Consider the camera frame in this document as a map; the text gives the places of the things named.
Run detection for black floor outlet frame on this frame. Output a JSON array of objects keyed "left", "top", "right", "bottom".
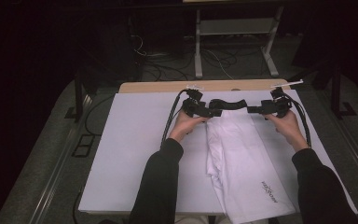
[{"left": 72, "top": 133, "right": 96, "bottom": 159}]

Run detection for person's left hand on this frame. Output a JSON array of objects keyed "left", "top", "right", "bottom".
[{"left": 167, "top": 110, "right": 210, "bottom": 144}]

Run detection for white metal stand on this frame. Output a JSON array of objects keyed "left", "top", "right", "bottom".
[{"left": 194, "top": 5, "right": 285, "bottom": 79}]

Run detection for left hand-held gripper black cable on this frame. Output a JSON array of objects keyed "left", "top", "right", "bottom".
[{"left": 159, "top": 89, "right": 190, "bottom": 150}]

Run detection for black floor cable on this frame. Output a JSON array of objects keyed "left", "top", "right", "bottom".
[{"left": 84, "top": 94, "right": 116, "bottom": 136}]

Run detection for white floor cable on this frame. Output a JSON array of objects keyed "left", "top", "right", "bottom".
[{"left": 203, "top": 49, "right": 235, "bottom": 80}]

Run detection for white shorts with black waistband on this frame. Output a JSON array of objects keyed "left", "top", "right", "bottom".
[{"left": 205, "top": 98, "right": 296, "bottom": 224}]

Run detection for white board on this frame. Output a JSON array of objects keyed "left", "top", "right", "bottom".
[{"left": 77, "top": 89, "right": 358, "bottom": 217}]

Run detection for wooden table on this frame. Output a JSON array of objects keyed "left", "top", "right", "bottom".
[{"left": 118, "top": 78, "right": 292, "bottom": 94}]

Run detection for right hand-held gripper black cable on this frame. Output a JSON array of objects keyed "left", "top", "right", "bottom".
[{"left": 279, "top": 91, "right": 312, "bottom": 149}]

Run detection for black metal stand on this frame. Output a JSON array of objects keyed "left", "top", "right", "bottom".
[
  {"left": 64, "top": 69, "right": 90, "bottom": 123},
  {"left": 288, "top": 62, "right": 357, "bottom": 119}
]

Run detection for tangle of black floor cables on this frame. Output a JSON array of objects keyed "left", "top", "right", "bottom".
[{"left": 130, "top": 34, "right": 262, "bottom": 82}]

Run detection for person's right hand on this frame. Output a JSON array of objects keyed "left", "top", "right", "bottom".
[{"left": 264, "top": 110, "right": 310, "bottom": 153}]

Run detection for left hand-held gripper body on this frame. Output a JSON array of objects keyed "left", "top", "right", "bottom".
[{"left": 181, "top": 83, "right": 214, "bottom": 119}]

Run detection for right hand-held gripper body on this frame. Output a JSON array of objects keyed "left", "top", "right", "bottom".
[{"left": 260, "top": 79, "right": 304, "bottom": 119}]

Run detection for hand-held gripper black cable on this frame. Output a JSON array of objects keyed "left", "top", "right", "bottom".
[
  {"left": 159, "top": 89, "right": 190, "bottom": 150},
  {"left": 279, "top": 91, "right": 312, "bottom": 149}
]

